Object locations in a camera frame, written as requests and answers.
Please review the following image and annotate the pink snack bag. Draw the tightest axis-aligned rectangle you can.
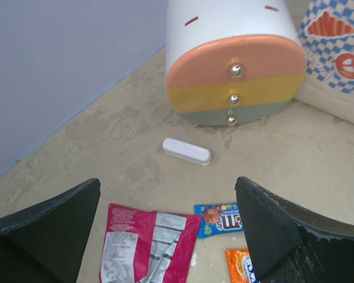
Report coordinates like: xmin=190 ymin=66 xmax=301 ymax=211
xmin=99 ymin=203 xmax=201 ymax=282

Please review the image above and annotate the round mini drawer cabinet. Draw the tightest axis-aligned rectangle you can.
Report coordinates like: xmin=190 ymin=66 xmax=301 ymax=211
xmin=165 ymin=1 xmax=306 ymax=126

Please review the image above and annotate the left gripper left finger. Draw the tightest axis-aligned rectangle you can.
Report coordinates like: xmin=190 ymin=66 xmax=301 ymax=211
xmin=0 ymin=178 xmax=100 ymax=282

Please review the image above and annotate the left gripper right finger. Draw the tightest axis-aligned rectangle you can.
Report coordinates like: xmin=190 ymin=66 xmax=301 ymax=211
xmin=235 ymin=176 xmax=354 ymax=282

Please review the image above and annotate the checkered paper bag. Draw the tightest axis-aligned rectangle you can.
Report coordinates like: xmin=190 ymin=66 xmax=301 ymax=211
xmin=294 ymin=0 xmax=354 ymax=124

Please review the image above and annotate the blue m&m's packet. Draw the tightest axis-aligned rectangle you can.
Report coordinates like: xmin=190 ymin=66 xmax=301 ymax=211
xmin=194 ymin=203 xmax=244 ymax=239

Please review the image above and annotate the orange Fox's candy bag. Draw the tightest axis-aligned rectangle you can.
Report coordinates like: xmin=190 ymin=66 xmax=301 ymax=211
xmin=225 ymin=249 xmax=260 ymax=283

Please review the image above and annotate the small white plastic bar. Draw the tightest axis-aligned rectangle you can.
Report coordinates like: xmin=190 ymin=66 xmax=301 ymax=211
xmin=162 ymin=138 xmax=212 ymax=166

